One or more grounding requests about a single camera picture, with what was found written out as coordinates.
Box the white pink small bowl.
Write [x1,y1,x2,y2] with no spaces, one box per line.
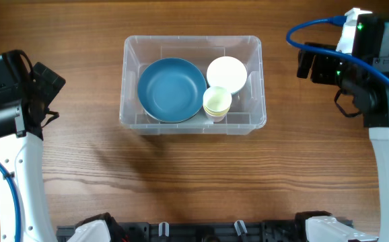
[207,56,248,94]

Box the cream cup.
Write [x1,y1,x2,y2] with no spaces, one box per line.
[203,86,232,113]

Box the dark blue bowl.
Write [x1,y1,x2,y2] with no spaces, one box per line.
[137,58,207,123]

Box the yellow cup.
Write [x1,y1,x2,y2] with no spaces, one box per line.
[203,106,229,116]

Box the pink cup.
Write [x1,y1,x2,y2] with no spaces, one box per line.
[206,113,226,122]

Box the light blue small bowl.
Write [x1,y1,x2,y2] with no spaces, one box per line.
[232,85,245,95]

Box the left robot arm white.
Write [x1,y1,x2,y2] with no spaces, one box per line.
[0,50,66,241]

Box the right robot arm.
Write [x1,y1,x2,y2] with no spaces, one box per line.
[297,8,389,241]

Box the clear plastic storage bin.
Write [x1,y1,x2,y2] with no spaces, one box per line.
[119,36,267,135]

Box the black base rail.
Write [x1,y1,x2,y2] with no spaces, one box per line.
[55,210,353,242]

